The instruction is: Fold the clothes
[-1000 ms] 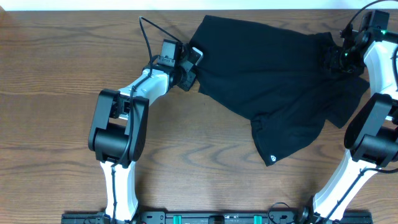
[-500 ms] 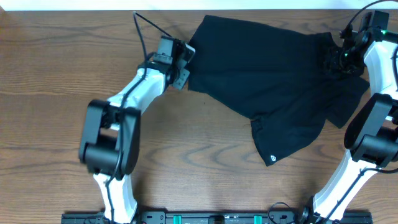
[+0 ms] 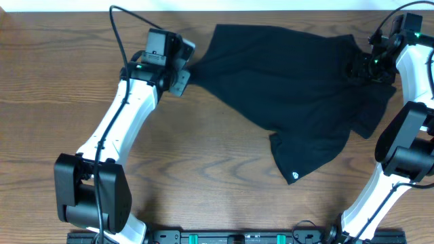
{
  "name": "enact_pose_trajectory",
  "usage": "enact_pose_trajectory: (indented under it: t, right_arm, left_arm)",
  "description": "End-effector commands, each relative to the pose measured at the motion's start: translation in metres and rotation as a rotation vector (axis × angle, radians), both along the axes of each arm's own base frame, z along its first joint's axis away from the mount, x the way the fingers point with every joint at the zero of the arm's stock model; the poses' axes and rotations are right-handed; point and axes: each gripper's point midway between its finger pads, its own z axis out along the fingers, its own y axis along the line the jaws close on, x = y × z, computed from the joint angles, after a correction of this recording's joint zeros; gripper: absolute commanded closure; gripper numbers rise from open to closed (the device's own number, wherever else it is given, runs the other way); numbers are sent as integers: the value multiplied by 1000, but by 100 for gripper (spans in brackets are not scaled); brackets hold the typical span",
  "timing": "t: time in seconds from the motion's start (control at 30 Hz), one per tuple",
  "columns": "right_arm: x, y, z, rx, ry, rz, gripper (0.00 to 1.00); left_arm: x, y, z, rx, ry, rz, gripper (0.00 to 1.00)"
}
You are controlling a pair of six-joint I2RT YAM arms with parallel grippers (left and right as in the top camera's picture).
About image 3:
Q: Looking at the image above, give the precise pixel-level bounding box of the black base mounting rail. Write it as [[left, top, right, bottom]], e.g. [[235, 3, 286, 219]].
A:
[[66, 230, 408, 244]]

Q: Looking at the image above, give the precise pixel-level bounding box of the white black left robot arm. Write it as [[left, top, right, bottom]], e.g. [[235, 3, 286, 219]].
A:
[[54, 28, 195, 243]]

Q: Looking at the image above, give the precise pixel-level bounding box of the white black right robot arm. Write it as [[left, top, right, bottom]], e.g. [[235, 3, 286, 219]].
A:
[[323, 13, 433, 243]]

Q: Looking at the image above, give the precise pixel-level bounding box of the black shorts garment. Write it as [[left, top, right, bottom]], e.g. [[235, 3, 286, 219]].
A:
[[189, 24, 395, 184]]

